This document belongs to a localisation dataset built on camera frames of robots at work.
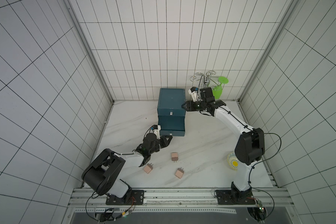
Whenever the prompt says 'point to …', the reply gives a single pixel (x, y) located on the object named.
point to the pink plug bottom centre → (179, 172)
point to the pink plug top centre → (174, 157)
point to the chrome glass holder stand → (204, 79)
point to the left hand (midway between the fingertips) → (171, 139)
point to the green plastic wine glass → (217, 89)
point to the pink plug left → (148, 168)
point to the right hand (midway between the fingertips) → (179, 106)
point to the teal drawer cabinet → (170, 101)
